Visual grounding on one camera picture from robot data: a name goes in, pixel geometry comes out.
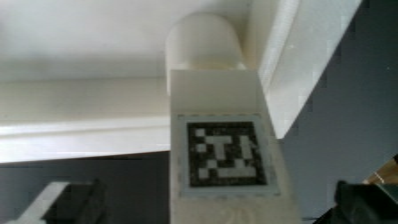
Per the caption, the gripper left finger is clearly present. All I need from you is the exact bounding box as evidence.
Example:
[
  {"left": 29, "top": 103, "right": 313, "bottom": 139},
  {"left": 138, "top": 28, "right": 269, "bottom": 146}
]
[{"left": 11, "top": 179, "right": 109, "bottom": 224}]

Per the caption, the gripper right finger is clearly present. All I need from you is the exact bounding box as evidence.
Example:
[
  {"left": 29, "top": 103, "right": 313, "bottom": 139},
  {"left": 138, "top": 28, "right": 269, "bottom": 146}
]
[{"left": 329, "top": 181, "right": 398, "bottom": 224}]

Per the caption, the white leg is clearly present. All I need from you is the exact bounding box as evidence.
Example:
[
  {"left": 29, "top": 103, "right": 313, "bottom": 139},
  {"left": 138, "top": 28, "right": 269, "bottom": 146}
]
[{"left": 168, "top": 13, "right": 301, "bottom": 224}]

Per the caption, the white square tabletop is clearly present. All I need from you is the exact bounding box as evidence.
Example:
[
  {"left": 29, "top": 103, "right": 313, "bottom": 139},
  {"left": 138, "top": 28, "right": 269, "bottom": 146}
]
[{"left": 0, "top": 0, "right": 365, "bottom": 163}]

